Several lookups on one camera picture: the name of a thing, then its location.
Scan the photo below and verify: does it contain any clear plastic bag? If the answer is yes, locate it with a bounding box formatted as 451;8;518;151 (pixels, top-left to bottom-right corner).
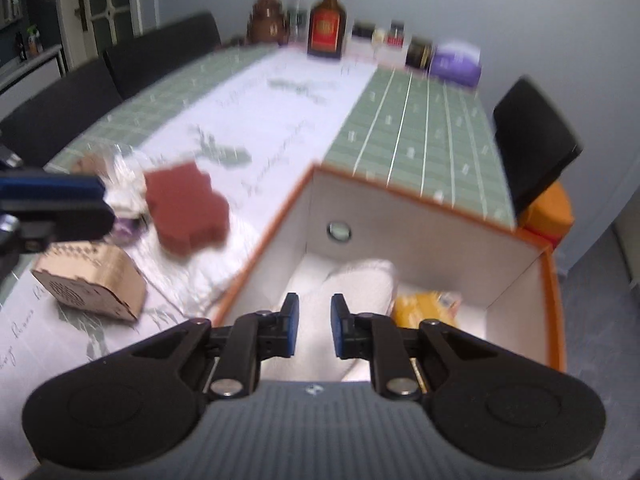
99;141;151;211

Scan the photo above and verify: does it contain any black chair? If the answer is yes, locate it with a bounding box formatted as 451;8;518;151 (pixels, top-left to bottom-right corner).
102;12;222;102
492;77;584;217
0;62;124;157

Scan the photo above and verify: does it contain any yellow packet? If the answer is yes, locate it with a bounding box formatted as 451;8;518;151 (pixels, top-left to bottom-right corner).
391;290;464;332

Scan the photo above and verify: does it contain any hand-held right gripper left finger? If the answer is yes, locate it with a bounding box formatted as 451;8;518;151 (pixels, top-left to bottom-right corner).
120;292;301;402

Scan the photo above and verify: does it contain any clear water bottle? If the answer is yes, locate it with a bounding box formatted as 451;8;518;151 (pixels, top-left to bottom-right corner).
287;0;309;44

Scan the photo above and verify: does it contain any red-brown flower-shaped sponge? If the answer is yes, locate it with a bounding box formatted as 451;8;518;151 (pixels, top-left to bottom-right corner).
144;160;231;257

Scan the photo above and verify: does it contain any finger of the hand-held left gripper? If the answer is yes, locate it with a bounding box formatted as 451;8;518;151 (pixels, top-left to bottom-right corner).
0;169;116;242
0;143;24;169

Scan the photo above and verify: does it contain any wooden radio box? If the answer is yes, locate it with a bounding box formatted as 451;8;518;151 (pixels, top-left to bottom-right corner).
31;241;149;324

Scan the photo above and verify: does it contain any orange cardboard box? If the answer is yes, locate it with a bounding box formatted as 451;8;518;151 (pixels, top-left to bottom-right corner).
212;162;569;397

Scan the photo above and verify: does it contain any white cabinet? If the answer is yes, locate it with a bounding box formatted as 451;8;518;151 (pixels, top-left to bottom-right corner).
0;44;67;92

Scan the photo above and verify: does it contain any brown glass jar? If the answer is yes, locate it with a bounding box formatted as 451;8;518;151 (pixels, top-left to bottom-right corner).
406;37;435;69

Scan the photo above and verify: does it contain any white box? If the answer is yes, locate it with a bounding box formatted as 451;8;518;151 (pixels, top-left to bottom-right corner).
346;35;407;62

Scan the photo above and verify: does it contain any brown plush toy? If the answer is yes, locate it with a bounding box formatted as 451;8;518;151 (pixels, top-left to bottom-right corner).
74;154;110;177

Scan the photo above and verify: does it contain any brown liquor bottle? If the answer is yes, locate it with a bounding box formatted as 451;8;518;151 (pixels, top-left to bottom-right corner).
306;0;349;60

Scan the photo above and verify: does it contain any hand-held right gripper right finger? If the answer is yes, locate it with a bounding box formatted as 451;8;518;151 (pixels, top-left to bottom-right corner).
331;292;512;403

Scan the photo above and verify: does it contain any white towel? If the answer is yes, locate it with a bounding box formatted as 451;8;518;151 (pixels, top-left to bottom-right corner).
260;258;399;386

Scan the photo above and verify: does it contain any orange stool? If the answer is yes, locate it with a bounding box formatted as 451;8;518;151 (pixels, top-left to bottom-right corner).
520;182;576;250

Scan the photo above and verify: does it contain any purple tissue pack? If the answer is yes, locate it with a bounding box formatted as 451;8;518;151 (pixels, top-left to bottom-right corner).
431;40;484;87

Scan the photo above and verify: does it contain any brown bear figurine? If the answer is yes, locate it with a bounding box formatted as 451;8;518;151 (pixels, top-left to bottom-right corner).
248;0;290;47

